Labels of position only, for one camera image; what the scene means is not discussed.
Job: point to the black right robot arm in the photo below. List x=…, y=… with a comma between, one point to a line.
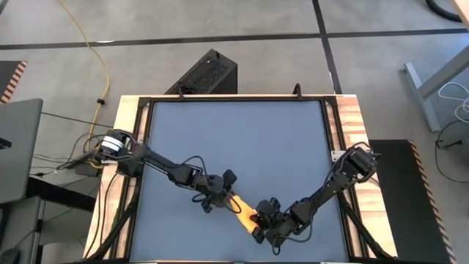
x=329, y=187

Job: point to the gray desk leg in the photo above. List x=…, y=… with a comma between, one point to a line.
x=421, y=99

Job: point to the black aluminium table frame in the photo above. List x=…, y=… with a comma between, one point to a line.
x=234, y=99

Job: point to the wooden desk top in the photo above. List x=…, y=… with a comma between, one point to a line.
x=463, y=9

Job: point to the orange microfibre towel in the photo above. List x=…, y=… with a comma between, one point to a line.
x=244, y=214

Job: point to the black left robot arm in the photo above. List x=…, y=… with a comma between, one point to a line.
x=161, y=165

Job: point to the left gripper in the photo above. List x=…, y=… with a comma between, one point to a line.
x=216, y=194

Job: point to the black computer tower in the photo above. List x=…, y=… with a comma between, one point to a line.
x=205, y=73

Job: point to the large black striped-edge mat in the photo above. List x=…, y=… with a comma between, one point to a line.
x=403, y=201

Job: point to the black table clamp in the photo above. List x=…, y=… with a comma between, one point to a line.
x=297, y=91

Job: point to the small striped floor mat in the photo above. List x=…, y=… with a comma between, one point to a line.
x=7, y=73

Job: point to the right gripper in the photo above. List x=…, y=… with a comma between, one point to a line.
x=279, y=229

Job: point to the gray side desk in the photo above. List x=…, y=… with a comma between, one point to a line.
x=22, y=227

